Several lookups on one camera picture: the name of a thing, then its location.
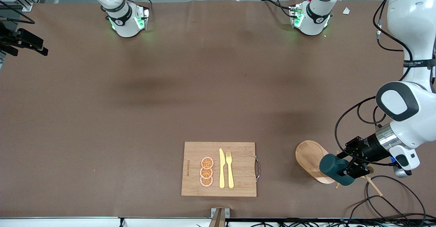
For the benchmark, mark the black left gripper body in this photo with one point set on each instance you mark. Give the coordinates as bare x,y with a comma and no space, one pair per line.
369,147

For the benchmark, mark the dark green cup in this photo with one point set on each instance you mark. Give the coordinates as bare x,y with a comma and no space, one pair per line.
332,167

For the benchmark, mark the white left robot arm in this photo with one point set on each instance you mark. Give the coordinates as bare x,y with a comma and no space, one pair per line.
408,15

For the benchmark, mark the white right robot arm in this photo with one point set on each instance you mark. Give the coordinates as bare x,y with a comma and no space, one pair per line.
124,22

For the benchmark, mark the wooden mug tree stand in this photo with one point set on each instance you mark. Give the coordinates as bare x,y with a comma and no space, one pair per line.
308,155

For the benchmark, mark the wooden cutting board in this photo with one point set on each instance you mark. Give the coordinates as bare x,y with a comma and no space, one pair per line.
238,172

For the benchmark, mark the yellow plastic fork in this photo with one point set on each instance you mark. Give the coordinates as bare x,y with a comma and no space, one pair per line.
230,176

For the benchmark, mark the brown table cloth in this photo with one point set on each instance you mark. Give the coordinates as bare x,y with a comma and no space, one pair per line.
102,135

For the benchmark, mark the yellow plastic knife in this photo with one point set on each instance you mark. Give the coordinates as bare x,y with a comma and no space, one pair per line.
222,172

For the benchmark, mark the orange slice toy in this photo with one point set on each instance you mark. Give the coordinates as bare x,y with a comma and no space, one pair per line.
207,163
206,172

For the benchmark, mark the white paper scrap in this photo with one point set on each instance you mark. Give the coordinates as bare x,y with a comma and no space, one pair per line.
346,11

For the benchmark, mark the metal bracket with wooden bar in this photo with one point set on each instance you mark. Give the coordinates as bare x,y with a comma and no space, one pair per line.
220,216

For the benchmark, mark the white table edge rail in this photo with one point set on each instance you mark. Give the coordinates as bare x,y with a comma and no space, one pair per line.
61,222

